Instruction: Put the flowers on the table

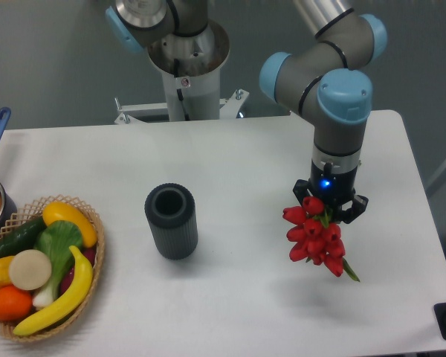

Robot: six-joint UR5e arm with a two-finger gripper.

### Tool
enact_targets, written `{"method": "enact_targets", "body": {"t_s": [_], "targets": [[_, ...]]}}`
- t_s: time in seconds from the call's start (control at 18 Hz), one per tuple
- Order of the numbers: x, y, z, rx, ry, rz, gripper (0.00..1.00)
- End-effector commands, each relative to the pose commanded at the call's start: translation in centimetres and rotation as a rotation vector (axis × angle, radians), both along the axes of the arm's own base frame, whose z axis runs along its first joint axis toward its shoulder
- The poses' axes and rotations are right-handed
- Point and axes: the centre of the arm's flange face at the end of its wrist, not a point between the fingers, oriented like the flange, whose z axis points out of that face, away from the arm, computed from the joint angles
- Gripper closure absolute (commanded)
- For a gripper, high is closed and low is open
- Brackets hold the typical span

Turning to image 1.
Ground orange fruit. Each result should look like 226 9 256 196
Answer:
0 285 32 322

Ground beige round disc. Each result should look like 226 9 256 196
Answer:
8 249 52 291

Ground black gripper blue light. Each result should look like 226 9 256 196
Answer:
293 157 369 224

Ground green cucumber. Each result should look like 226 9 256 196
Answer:
0 216 46 258

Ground red tulip bouquet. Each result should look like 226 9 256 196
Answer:
282 196 360 282

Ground yellow banana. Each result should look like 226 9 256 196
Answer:
13 245 93 337

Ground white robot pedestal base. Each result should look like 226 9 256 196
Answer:
114 20 249 124

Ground woven wicker basket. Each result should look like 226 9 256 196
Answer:
0 195 105 343

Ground dark grey ribbed vase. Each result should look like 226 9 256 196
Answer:
144 183 198 260

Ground dark red vegetable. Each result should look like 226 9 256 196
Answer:
59 246 97 295

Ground green bok choy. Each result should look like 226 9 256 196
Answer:
33 220 83 310

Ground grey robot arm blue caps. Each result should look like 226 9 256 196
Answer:
106 1 387 223

